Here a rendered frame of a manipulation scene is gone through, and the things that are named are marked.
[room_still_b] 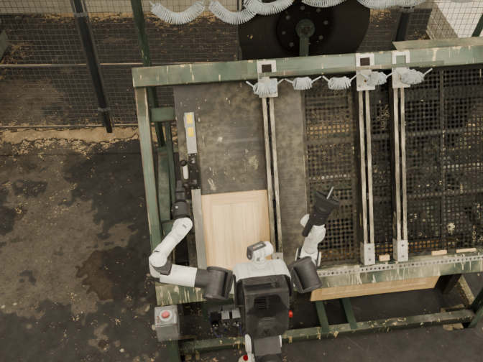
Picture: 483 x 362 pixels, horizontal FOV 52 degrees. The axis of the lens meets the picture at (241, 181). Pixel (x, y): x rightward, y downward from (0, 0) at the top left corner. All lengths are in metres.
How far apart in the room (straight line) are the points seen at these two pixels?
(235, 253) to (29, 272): 2.01
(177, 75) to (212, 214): 0.78
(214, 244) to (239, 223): 0.19
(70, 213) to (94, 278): 0.76
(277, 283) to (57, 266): 2.40
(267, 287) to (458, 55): 1.66
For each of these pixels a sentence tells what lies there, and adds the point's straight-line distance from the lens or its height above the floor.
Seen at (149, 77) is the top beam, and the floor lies 1.85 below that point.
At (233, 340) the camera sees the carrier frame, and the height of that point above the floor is 0.18.
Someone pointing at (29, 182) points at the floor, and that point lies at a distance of 5.02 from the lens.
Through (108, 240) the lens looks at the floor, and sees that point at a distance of 4.30.
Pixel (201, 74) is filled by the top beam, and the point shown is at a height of 1.85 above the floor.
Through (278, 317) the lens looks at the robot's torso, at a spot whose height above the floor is 1.28.
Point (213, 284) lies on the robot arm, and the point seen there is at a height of 1.34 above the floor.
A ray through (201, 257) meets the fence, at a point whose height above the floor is 1.01.
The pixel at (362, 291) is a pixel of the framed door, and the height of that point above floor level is 0.31.
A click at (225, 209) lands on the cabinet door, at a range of 2.77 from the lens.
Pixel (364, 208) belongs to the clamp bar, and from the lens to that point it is 2.87.
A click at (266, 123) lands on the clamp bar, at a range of 2.68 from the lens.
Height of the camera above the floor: 3.29
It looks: 45 degrees down
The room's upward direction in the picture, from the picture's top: straight up
